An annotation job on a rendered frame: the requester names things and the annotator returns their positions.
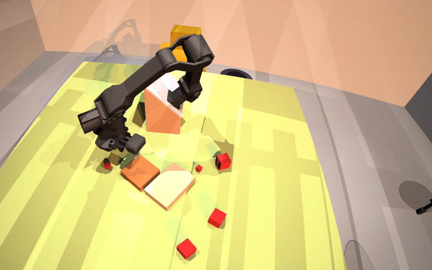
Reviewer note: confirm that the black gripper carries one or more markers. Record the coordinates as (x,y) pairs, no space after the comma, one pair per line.
(133,144)

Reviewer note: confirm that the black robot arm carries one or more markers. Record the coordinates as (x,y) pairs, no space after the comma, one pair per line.
(113,102)

